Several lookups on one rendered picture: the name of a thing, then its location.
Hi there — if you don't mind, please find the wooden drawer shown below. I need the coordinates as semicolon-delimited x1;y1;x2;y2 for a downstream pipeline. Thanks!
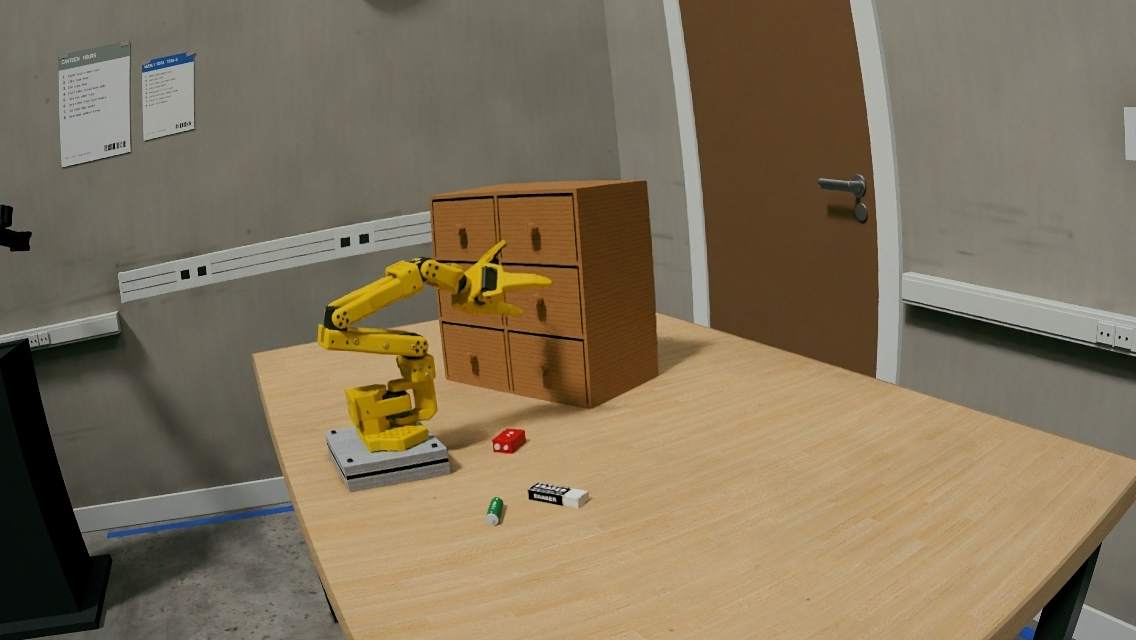
504;263;583;335
509;331;588;405
499;193;578;261
438;260;504;325
434;196;496;258
443;322;510;390

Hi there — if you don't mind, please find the green aa battery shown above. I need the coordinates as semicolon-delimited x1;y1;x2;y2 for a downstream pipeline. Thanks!
485;497;504;526

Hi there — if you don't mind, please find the red 9v battery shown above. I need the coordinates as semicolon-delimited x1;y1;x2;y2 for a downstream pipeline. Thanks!
492;429;526;454

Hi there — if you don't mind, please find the brown wooden chest of drawers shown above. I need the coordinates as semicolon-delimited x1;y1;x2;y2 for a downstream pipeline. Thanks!
429;180;659;409

